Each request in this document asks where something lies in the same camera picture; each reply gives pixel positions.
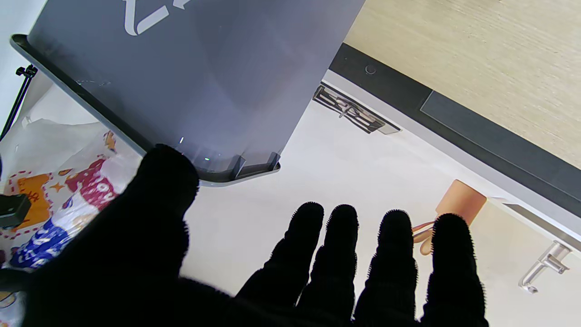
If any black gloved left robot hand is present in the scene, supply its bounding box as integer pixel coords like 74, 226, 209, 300
23, 144, 490, 327

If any white printed plastic garbage bag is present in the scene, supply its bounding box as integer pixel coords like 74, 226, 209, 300
0, 73, 146, 327

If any grey plastic waste bin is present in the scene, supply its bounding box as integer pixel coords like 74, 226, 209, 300
10, 0, 366, 188

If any black tripod stand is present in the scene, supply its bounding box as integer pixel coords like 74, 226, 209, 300
0, 65, 38, 141

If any terracotta pot with wooden utensils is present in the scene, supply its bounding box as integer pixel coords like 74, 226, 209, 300
412, 179, 487, 256

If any silver kitchen faucet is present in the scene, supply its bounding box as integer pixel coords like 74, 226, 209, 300
519, 241, 572, 294

